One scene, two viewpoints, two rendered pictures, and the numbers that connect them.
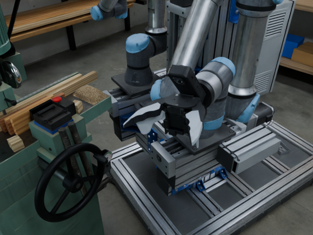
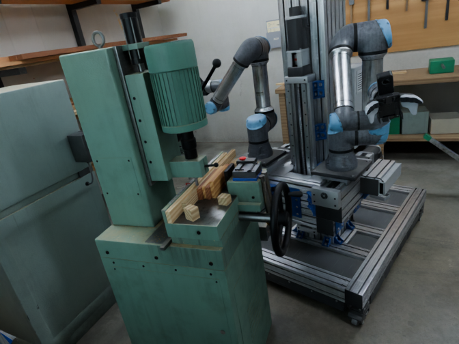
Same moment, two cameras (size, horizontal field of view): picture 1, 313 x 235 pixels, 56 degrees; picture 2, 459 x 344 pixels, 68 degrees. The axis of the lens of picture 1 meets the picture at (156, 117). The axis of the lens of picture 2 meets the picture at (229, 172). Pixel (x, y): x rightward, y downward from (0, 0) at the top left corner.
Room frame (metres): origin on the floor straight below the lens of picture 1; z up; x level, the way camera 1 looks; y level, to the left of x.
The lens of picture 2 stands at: (-0.39, 0.71, 1.50)
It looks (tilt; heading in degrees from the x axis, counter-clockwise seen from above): 22 degrees down; 347
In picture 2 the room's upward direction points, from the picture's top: 9 degrees counter-clockwise
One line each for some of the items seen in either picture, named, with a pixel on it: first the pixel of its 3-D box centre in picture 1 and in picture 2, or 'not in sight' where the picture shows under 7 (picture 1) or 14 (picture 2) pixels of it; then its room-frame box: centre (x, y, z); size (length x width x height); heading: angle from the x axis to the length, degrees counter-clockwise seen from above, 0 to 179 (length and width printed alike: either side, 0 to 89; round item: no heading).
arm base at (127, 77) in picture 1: (138, 71); (259, 147); (1.38, 0.09, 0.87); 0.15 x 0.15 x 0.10
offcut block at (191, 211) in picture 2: not in sight; (191, 212); (0.71, 0.62, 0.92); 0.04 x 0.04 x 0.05; 29
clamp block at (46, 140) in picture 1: (58, 130); (248, 184); (0.83, 0.35, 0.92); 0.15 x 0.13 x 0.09; 144
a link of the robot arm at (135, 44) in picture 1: (138, 49); (257, 127); (1.39, 0.09, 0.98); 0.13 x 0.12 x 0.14; 137
